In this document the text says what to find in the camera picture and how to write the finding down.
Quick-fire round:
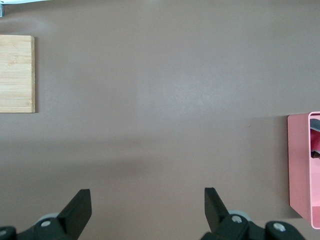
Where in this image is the wooden cutting board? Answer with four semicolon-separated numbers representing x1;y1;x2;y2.
0;35;36;114

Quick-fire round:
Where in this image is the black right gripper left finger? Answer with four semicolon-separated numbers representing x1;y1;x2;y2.
0;188;93;240

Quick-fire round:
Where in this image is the grey and pink cloth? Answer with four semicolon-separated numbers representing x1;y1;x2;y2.
309;118;320;160

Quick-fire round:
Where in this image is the pink plastic box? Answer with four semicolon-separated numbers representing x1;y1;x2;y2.
286;111;320;230

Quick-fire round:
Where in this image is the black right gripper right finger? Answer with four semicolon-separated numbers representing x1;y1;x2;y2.
201;187;307;240

